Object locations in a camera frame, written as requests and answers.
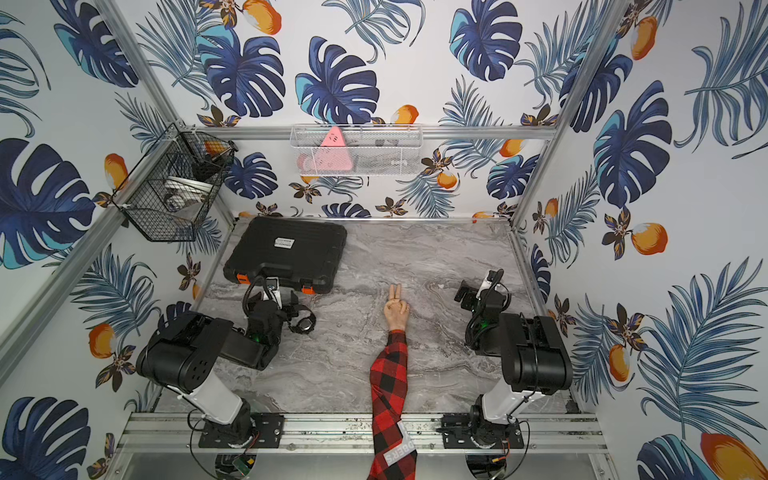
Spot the black wrist watch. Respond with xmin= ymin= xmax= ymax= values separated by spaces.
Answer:
xmin=286 ymin=304 xmax=317 ymax=335

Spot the red plaid sleeved forearm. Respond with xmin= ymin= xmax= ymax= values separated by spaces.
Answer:
xmin=368 ymin=330 xmax=418 ymax=479

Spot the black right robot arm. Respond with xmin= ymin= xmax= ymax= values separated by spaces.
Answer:
xmin=441 ymin=269 xmax=573 ymax=449

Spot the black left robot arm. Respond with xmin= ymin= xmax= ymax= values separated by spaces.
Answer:
xmin=136 ymin=277 xmax=316 ymax=448

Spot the person's bare hand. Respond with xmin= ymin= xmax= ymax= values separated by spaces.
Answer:
xmin=383 ymin=284 xmax=410 ymax=332

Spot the black plastic tool case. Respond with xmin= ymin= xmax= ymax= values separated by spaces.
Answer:
xmin=223 ymin=217 xmax=347 ymax=294

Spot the pink triangle card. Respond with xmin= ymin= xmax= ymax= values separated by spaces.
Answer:
xmin=311 ymin=126 xmax=354 ymax=172

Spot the black wire basket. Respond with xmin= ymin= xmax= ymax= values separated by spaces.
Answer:
xmin=110 ymin=124 xmax=238 ymax=243

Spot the clear mesh wall tray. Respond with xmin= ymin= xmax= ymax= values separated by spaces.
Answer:
xmin=290 ymin=124 xmax=424 ymax=176

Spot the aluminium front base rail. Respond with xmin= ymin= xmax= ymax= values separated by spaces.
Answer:
xmin=116 ymin=413 xmax=608 ymax=455

